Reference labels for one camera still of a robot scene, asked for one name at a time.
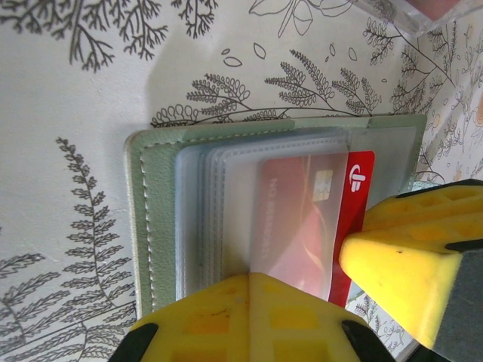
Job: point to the pale green card holder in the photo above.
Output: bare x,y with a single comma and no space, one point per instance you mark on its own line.
158,169

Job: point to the red blue card deck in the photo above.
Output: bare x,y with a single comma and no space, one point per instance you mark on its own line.
358,196

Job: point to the clear acrylic card stand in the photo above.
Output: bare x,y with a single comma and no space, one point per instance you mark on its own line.
415,19

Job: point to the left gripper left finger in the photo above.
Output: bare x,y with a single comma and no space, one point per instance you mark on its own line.
203,332

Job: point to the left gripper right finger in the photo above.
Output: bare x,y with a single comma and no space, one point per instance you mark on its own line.
294,332

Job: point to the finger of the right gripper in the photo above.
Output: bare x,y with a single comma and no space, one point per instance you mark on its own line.
400,279

